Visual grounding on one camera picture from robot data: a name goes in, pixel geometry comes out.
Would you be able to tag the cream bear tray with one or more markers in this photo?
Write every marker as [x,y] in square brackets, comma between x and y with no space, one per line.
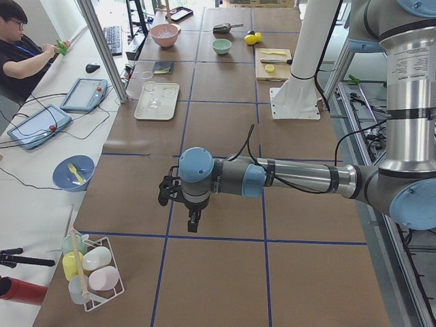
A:
[167,94]

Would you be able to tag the white plastic cup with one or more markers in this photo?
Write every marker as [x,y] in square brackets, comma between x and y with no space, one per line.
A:
[96,258]

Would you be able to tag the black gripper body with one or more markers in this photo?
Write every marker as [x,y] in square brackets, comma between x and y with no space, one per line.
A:
[195,206]

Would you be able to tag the green plastic cup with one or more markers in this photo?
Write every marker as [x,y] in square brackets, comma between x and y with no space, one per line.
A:
[69,244]

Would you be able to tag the clear wine glass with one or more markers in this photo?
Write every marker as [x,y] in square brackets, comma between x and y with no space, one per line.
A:
[149,87]

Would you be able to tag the black computer mouse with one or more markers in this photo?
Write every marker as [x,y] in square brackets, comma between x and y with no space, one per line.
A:
[91,67]

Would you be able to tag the pink bowl with ice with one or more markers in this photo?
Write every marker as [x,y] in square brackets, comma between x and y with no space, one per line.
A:
[165,35]

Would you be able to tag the metal ice scoop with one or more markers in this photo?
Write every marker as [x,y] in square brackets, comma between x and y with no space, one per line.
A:
[225,28]

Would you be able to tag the grey folded cloth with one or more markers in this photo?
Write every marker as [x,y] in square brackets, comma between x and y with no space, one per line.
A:
[163,68]

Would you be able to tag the far blue teach pendant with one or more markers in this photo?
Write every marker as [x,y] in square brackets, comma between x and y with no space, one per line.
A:
[85,95]

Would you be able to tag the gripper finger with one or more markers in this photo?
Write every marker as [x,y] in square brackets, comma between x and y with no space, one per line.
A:
[195,220]
[191,222]

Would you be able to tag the half lemon slice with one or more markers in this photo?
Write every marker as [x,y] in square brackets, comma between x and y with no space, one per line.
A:
[269,68]

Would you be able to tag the red cylinder bottle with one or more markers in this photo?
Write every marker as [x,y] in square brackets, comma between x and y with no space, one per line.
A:
[20,291]

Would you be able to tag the black tripod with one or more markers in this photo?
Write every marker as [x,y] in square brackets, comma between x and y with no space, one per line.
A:
[12,257]

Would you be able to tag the black keyboard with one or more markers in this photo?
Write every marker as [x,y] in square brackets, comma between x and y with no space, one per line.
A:
[112,35]

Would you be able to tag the green ceramic bowl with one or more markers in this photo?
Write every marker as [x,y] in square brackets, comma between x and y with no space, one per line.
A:
[221,46]

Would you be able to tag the blue teach pendant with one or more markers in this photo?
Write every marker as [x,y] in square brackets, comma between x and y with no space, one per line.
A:
[85,95]
[39,127]

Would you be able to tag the yellow lemon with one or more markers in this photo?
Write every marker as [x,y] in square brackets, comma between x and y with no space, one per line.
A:
[259,36]
[250,39]

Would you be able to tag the blue plastic bowl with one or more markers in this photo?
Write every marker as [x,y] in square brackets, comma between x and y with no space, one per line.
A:
[66,181]

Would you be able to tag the aluminium frame post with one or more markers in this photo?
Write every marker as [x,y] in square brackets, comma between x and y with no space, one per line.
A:
[91,19]

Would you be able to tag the pink plastic cup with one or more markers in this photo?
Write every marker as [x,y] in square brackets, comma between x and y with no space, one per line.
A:
[104,278]

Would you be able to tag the yellow plastic knife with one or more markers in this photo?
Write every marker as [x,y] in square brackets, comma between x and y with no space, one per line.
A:
[273,52]

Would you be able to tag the wooden paper towel stand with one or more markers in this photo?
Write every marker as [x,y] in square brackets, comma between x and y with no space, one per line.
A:
[167,6]

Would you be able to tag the wooden cutting board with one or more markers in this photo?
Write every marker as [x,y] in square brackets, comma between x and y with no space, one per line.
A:
[281,73]

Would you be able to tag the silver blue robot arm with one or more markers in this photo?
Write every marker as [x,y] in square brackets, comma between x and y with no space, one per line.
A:
[402,186]

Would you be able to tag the white wire cup rack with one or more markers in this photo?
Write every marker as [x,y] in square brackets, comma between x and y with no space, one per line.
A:
[96,298]

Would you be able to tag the small clear glass dish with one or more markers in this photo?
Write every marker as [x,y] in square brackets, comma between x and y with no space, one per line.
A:
[146,75]

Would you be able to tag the seated person black shirt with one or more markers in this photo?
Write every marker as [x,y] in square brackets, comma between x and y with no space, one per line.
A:
[23,62]

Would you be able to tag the near blue teach pendant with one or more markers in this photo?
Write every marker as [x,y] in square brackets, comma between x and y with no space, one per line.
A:
[39,127]

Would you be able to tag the clear plastic cup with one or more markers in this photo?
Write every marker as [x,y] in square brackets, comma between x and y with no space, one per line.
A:
[75,291]

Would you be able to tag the yellow plastic cup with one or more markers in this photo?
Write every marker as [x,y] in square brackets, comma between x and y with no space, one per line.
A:
[69,265]

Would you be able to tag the yellow plastic fork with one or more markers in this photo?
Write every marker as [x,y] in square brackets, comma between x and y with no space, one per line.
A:
[73,170]

